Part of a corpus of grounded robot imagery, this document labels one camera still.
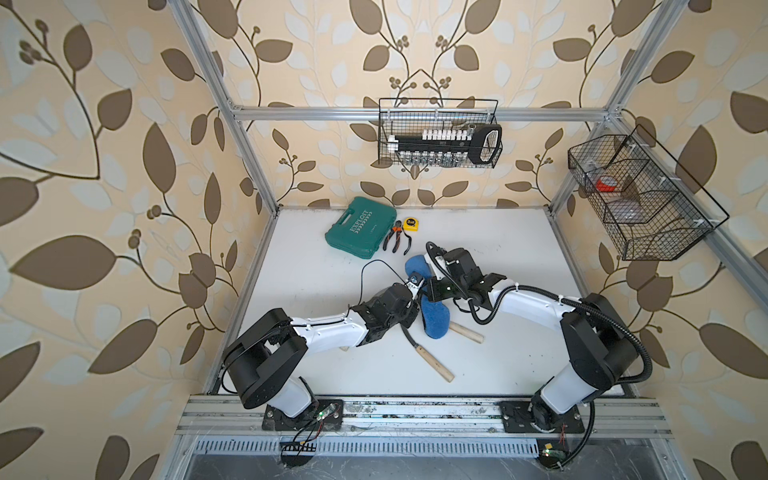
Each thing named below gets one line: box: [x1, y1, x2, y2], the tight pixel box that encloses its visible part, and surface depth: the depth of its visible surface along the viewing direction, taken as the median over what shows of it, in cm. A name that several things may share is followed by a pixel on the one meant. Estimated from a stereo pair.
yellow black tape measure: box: [404, 217, 419, 232], surface depth 117 cm
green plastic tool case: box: [325, 197, 397, 259], surface depth 111 cm
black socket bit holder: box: [387, 124, 502, 165], surface depth 86 cm
